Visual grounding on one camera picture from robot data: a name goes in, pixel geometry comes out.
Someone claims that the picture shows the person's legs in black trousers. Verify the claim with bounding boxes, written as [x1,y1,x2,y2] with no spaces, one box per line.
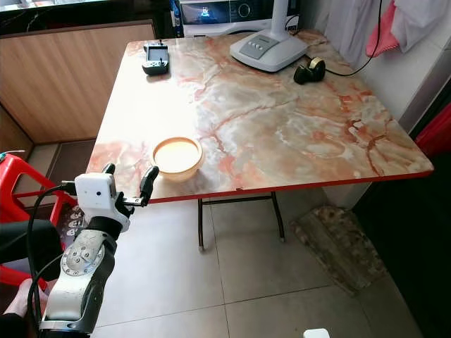
[0,220,64,338]

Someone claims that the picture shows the black power cable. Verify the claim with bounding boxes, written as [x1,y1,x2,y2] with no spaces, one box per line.
[307,0,385,77]

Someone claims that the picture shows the red cloth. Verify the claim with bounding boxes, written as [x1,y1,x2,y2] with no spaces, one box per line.
[365,0,402,58]

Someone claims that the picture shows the grey mottled floor rag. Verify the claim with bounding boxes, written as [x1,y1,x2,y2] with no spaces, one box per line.
[289,204,388,296]

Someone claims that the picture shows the black handheld controller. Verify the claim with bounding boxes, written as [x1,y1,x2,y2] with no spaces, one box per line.
[142,41,171,76]

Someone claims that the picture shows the white desk lamp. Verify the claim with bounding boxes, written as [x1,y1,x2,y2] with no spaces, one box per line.
[229,0,309,73]

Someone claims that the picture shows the white curtain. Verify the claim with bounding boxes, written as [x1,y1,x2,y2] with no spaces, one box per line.
[324,0,385,64]

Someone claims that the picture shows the black tape dispenser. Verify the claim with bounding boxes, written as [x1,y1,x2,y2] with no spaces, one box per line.
[294,56,327,85]

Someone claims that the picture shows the white hanging garment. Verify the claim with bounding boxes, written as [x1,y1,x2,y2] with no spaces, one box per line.
[391,0,451,54]

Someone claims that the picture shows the marble pattern folding table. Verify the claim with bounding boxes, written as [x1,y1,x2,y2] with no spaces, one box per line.
[87,28,435,253]

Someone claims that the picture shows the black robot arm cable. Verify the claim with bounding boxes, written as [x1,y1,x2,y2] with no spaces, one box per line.
[26,181,78,332]

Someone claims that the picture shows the light wooden cabinet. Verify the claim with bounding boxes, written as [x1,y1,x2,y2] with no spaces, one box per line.
[0,20,157,145]

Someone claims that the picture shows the dark kitchen countertop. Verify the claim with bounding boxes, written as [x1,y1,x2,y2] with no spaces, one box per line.
[0,0,173,36]

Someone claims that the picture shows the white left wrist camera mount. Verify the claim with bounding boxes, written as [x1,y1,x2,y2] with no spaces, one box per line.
[74,171,131,232]

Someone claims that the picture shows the red plastic stool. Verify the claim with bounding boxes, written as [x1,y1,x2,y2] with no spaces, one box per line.
[0,154,78,289]

